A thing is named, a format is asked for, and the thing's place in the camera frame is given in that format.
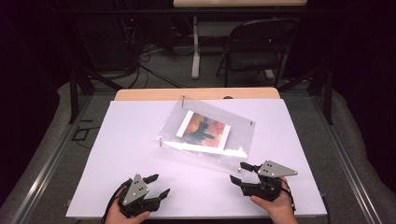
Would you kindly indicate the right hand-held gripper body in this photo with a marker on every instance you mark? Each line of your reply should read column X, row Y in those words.
column 274, row 170

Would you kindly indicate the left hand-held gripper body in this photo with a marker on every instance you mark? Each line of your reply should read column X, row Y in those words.
column 135, row 189

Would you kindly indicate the clear acrylic photo frame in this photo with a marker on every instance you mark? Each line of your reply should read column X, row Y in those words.
column 239, row 137

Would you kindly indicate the orange painting print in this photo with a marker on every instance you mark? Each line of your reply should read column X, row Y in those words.
column 204, row 129

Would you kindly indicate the person's left hand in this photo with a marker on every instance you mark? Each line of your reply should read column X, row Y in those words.
column 120, row 217

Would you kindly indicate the person's right hand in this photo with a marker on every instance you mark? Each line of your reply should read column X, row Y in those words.
column 280, row 210

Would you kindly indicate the white board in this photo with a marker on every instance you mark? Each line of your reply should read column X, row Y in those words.
column 124, row 146

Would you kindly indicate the wooden table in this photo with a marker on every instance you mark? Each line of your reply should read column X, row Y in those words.
column 199, row 93

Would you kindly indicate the black metal stand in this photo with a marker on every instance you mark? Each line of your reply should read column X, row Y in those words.
column 73, row 93
column 327, row 93

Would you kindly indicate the black folding chair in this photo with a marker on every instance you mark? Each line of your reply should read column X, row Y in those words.
column 258, row 59

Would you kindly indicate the white-legged wooden desk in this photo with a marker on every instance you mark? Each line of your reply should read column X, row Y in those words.
column 195, row 56

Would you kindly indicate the dark equipment rack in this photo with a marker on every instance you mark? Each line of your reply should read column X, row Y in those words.
column 129, row 37

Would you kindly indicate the aluminium rail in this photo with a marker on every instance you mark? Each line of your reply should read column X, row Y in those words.
column 40, row 180
column 348, row 165

